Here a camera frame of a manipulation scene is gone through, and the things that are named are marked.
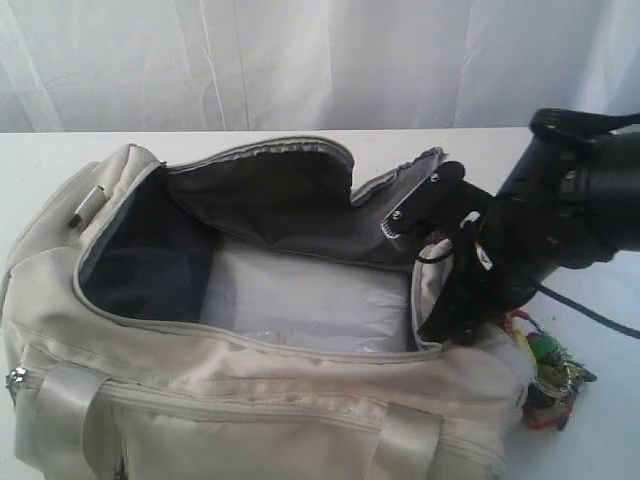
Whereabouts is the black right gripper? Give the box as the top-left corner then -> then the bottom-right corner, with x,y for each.
417,181 -> 545,345

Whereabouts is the colourful key tag bunch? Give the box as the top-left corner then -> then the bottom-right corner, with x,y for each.
502,309 -> 597,431

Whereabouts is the cream fabric duffel bag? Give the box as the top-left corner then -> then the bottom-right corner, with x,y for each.
1,137 -> 534,479

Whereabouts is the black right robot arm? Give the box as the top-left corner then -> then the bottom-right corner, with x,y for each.
418,108 -> 639,344

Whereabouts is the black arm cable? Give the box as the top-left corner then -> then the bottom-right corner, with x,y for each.
534,282 -> 640,341

